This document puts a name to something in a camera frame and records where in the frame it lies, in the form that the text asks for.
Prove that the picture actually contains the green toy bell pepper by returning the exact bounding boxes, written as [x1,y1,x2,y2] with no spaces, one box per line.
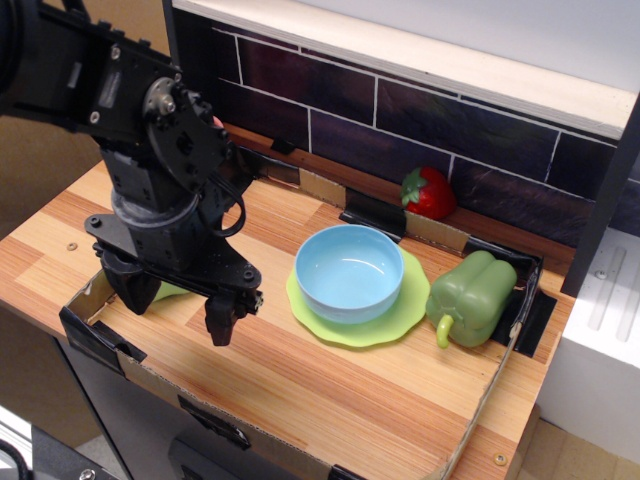
[426,251,517,349]

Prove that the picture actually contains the white shelf ledge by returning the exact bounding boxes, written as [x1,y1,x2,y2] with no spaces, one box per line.
[173,1,638,140]

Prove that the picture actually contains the light green plate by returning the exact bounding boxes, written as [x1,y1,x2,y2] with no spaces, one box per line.
[286,248,431,348]

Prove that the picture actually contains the cardboard fence with black tape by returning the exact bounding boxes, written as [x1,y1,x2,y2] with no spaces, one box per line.
[64,148,572,479]

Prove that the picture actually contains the small green object behind gripper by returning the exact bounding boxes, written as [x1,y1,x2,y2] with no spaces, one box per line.
[152,281,189,303]

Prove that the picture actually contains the white side cabinet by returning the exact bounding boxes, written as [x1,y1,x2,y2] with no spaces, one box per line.
[537,229,639,462]

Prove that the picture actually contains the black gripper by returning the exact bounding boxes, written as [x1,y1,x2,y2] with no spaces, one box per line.
[85,158,262,346]

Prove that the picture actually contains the red toy strawberry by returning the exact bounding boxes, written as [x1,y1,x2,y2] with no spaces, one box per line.
[400,167,457,220]

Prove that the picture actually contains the light blue bowl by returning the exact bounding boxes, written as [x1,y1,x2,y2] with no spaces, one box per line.
[294,225,405,325]

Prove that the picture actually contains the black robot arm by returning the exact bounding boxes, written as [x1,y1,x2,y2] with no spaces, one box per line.
[1,1,262,346]

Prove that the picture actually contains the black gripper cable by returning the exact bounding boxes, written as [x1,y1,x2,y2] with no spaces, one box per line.
[208,169,247,238]

